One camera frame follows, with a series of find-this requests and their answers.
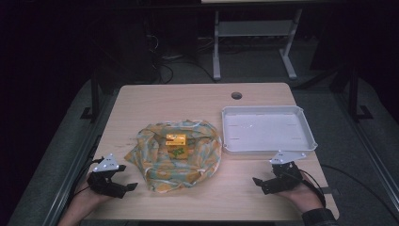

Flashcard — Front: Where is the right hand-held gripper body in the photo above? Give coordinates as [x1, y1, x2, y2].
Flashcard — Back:
[265, 150, 308, 193]

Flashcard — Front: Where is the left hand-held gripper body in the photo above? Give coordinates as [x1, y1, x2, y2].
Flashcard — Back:
[87, 153, 127, 200]

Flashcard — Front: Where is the floral patterned cloth bag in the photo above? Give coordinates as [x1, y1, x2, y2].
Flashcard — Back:
[123, 119, 223, 193]

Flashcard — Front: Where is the white plastic tray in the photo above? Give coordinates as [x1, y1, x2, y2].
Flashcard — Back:
[220, 105, 319, 155]

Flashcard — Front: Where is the yellow box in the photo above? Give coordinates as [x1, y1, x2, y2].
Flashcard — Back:
[165, 133, 189, 161]

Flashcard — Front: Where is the person's right hand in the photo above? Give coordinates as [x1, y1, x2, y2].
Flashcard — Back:
[276, 173, 325, 215]

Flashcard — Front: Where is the person's left hand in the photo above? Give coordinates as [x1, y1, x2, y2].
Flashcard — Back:
[73, 181, 115, 210]

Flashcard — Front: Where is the black wristband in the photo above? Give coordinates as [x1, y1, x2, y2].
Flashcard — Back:
[301, 207, 339, 226]

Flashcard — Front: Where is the black metal stand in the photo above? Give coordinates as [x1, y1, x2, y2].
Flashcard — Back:
[346, 67, 375, 122]
[79, 70, 102, 123]

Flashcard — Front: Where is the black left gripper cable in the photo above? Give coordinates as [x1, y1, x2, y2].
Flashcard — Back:
[71, 158, 105, 197]

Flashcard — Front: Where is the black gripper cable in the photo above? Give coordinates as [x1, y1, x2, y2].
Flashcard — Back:
[71, 158, 105, 197]
[298, 169, 327, 209]

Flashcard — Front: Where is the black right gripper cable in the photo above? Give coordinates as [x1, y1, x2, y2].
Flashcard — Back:
[298, 169, 327, 209]

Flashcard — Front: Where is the black floor cable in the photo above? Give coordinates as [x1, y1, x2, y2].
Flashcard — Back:
[319, 163, 399, 222]

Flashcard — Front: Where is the tangle of black cables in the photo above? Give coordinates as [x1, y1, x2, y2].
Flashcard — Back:
[142, 32, 217, 85]

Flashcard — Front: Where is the white metal desk frame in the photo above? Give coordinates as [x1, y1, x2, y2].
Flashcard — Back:
[212, 8, 303, 82]

